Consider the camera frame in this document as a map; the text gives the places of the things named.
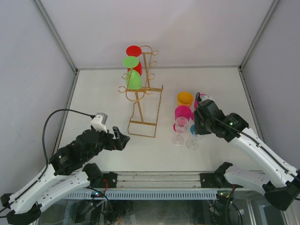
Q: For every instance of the magenta wine glass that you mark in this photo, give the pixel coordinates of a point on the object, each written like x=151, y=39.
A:
x=200, y=98
x=182, y=111

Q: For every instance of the aluminium frame post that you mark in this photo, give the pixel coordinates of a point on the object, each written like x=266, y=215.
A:
x=259, y=33
x=54, y=33

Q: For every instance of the right green led board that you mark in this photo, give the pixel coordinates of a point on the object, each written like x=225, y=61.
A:
x=224, y=196

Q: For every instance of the red plastic wine glass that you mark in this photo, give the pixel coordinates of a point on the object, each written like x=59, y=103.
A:
x=136, y=51

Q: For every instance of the black base bracket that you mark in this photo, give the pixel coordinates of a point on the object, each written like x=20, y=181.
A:
x=109, y=180
x=212, y=180

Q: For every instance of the left aluminium frame post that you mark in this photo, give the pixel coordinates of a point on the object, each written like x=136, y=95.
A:
x=54, y=33

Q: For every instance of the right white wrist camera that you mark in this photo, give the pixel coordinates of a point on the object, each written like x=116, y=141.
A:
x=210, y=105

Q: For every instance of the green led board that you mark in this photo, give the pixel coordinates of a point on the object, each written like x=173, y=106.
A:
x=96, y=194
x=224, y=196

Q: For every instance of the right aluminium frame post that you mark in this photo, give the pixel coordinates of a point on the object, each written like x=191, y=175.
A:
x=259, y=33

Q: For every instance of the gold wire glass rack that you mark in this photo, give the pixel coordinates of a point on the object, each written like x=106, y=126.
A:
x=146, y=100

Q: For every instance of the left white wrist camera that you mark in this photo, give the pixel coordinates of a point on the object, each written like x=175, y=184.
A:
x=99, y=121

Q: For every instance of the left black base bracket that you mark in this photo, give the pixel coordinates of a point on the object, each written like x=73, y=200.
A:
x=109, y=180

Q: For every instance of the clear wine glass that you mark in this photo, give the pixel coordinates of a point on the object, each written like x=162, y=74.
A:
x=180, y=127
x=192, y=143

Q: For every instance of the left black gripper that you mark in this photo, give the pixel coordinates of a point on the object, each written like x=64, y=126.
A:
x=118, y=143

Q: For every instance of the blue slotted cable duct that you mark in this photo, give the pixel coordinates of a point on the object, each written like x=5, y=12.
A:
x=147, y=195

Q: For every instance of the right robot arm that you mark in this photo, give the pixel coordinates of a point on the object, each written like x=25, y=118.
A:
x=238, y=133

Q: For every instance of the green plastic wine glass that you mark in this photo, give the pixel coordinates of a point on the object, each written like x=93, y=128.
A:
x=133, y=77

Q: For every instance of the orange plastic wine glass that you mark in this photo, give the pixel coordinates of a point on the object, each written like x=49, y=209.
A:
x=185, y=98

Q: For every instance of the left green led board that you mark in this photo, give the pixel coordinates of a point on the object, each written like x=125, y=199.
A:
x=96, y=194

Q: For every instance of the cyan plastic wine glass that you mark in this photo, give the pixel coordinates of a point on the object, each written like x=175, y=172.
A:
x=192, y=130

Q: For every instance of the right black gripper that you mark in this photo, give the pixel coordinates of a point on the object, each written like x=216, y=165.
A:
x=198, y=130

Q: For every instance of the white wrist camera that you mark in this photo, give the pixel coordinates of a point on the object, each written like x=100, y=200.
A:
x=210, y=105
x=99, y=121

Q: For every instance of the aluminium front rail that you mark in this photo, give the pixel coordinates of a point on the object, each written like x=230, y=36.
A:
x=154, y=180

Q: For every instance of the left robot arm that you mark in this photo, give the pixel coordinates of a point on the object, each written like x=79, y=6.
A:
x=68, y=170

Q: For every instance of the right black base bracket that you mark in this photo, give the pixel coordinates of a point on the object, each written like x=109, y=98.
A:
x=212, y=180

